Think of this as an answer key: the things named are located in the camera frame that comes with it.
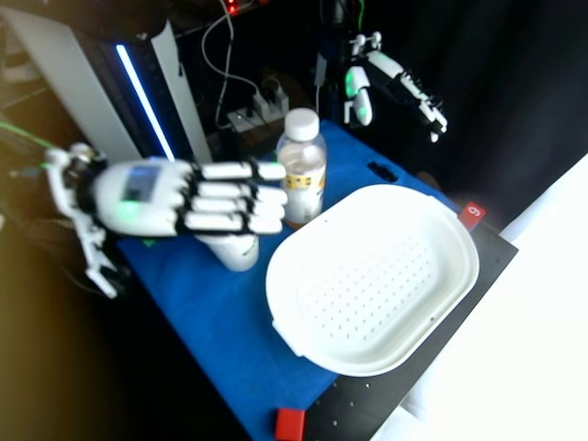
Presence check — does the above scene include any clear drink bottle white cap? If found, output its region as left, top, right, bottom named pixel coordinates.
left=275, top=107, right=328, bottom=226

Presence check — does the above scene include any white paper cup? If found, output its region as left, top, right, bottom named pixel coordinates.
left=201, top=232, right=261, bottom=273

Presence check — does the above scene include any white perforated tray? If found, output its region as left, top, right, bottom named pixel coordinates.
left=265, top=183, right=481, bottom=378

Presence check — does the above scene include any white adapter box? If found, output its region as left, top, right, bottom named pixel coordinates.
left=228, top=108, right=266, bottom=134

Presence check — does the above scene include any white power strip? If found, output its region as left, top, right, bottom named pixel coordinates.
left=251, top=77, right=291, bottom=121

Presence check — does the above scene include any blue table cloth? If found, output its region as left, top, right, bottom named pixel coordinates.
left=117, top=119, right=463, bottom=441

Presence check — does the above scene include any grey hanging adapter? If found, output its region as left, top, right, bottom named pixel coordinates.
left=313, top=53, right=329, bottom=116

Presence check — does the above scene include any red block with white number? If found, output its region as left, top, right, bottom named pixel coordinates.
left=460, top=200, right=487, bottom=230

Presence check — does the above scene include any plain red block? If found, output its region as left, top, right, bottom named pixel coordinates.
left=274, top=407, right=307, bottom=440

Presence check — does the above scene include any white cloth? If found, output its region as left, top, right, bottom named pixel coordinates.
left=403, top=151, right=588, bottom=441

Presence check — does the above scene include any white tower with blue light strip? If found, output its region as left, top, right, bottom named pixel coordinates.
left=0, top=6, right=217, bottom=185

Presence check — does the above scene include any white cable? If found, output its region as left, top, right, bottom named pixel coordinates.
left=200, top=0, right=263, bottom=130

